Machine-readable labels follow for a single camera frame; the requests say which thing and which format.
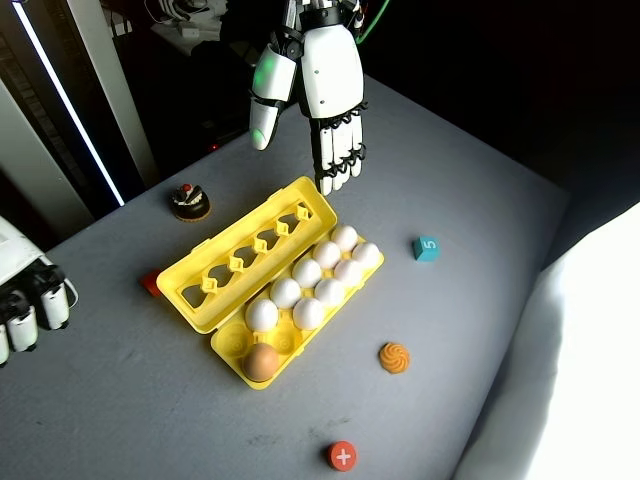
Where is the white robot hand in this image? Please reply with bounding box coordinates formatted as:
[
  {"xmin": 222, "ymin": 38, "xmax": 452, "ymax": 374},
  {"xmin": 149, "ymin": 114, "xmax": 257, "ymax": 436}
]
[
  {"xmin": 248, "ymin": 24, "xmax": 369, "ymax": 197},
  {"xmin": 0, "ymin": 215, "xmax": 80, "ymax": 369}
]

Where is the brown toy egg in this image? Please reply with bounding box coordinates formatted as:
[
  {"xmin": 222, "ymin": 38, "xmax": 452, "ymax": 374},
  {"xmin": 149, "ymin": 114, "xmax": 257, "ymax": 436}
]
[{"xmin": 242, "ymin": 343, "xmax": 280, "ymax": 382}]

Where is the yellow plastic egg carton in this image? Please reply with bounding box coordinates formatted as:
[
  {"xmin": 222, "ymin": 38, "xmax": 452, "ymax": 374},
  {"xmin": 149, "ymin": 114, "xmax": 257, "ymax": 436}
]
[{"xmin": 155, "ymin": 175, "xmax": 386, "ymax": 392}]

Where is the red toy block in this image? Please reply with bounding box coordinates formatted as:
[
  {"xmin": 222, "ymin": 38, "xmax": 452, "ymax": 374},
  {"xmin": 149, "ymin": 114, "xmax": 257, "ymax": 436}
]
[{"xmin": 139, "ymin": 269, "xmax": 164, "ymax": 298}]

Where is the white light strip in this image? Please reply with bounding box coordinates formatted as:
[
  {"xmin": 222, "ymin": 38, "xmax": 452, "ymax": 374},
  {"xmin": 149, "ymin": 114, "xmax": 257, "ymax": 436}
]
[{"xmin": 10, "ymin": 0, "xmax": 126, "ymax": 208}]

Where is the grey table cloth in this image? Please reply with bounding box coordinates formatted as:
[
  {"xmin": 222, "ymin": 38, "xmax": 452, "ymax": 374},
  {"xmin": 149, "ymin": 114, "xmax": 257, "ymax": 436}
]
[{"xmin": 0, "ymin": 74, "xmax": 571, "ymax": 480}]

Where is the toy chocolate cake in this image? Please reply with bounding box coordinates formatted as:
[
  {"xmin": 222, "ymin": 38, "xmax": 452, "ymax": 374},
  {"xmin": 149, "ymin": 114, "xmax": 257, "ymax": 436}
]
[{"xmin": 168, "ymin": 183, "xmax": 212, "ymax": 223}]

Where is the teal number five cube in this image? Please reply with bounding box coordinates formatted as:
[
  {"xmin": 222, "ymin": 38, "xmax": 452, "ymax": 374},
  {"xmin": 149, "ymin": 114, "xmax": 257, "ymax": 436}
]
[{"xmin": 412, "ymin": 235, "xmax": 442, "ymax": 262}]

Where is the orange swirl toy cookie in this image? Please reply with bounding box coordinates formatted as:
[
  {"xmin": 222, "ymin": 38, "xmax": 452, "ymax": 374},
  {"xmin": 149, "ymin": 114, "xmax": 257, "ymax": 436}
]
[{"xmin": 378, "ymin": 341, "xmax": 411, "ymax": 375}]

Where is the red plus sign disc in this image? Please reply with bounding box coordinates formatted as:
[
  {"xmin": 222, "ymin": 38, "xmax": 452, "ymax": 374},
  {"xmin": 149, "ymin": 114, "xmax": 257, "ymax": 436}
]
[{"xmin": 327, "ymin": 440, "xmax": 359, "ymax": 472}]

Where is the white fabric sheet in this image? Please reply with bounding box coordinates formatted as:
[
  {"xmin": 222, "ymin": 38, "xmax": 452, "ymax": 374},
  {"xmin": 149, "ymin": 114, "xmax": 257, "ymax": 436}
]
[{"xmin": 452, "ymin": 199, "xmax": 640, "ymax": 480}]

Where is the green cable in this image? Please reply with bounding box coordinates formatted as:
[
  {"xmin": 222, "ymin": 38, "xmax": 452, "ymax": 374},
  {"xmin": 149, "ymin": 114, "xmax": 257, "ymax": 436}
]
[{"xmin": 357, "ymin": 0, "xmax": 391, "ymax": 44}]

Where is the white upright post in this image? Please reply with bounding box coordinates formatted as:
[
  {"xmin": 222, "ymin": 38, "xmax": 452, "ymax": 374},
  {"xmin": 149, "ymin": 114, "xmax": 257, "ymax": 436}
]
[{"xmin": 66, "ymin": 0, "xmax": 161, "ymax": 190}]

